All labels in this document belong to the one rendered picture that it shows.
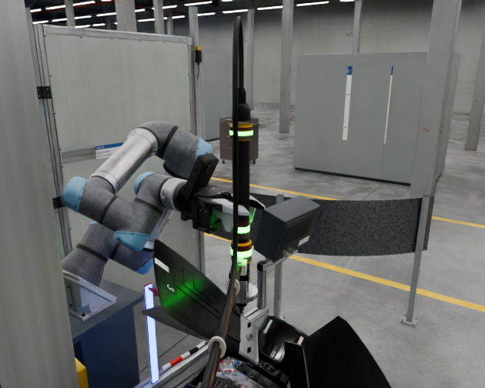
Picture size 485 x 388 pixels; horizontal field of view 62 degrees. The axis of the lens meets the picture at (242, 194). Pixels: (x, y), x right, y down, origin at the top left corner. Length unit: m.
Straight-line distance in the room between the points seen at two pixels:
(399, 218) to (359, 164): 4.28
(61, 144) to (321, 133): 5.41
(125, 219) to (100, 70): 1.79
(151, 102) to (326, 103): 4.75
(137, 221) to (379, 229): 2.14
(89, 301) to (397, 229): 2.11
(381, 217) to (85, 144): 1.94
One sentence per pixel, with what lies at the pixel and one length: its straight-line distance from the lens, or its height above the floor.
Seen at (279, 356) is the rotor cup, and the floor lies 1.22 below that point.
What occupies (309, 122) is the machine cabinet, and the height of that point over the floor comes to 0.91.
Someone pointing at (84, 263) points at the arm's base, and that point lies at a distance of 1.43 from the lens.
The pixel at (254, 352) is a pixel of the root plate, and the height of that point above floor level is 1.23.
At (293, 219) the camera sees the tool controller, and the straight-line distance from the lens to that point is 1.54.
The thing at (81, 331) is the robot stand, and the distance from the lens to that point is 1.39.
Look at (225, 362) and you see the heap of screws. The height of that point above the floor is 0.85.
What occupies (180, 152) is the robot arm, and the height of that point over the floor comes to 1.52.
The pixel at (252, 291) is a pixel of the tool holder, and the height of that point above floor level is 1.31.
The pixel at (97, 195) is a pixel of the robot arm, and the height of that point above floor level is 1.49.
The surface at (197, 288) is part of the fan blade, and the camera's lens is 0.76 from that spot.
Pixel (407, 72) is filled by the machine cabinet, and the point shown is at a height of 1.75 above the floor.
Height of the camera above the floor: 1.75
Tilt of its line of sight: 17 degrees down
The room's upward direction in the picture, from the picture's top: straight up
